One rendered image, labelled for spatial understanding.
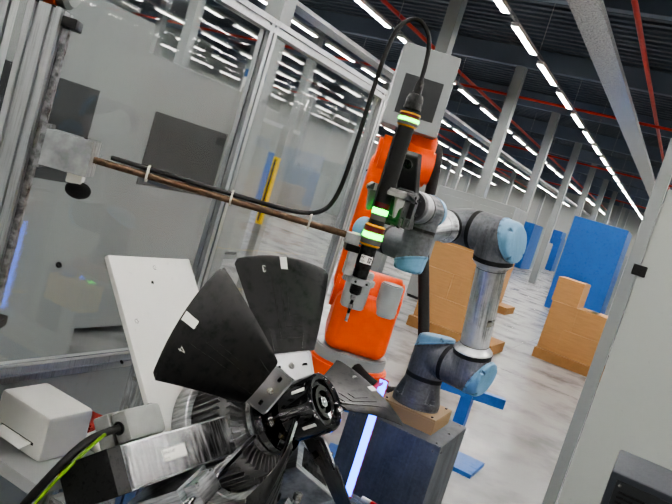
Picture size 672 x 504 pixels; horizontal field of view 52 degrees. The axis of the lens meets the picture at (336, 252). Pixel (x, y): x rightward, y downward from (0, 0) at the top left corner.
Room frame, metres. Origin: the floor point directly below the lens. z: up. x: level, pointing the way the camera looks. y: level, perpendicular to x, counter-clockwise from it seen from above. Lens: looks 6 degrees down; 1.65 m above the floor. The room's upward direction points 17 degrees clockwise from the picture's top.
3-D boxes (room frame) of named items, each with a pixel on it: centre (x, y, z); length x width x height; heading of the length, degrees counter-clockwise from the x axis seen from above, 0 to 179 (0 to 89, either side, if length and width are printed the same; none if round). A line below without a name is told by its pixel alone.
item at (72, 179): (1.35, 0.52, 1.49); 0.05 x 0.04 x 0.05; 99
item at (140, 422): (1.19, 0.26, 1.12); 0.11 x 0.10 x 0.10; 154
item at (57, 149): (1.35, 0.56, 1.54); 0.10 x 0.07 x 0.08; 99
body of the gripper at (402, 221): (1.54, -0.11, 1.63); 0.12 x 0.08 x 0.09; 154
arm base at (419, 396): (2.13, -0.38, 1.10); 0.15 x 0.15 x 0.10
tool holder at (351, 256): (1.44, -0.05, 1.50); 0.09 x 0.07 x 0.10; 99
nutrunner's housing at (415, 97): (1.44, -0.06, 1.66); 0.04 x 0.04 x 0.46
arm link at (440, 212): (1.68, -0.18, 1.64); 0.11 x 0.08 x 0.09; 154
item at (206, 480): (1.13, 0.10, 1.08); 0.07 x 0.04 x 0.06; 164
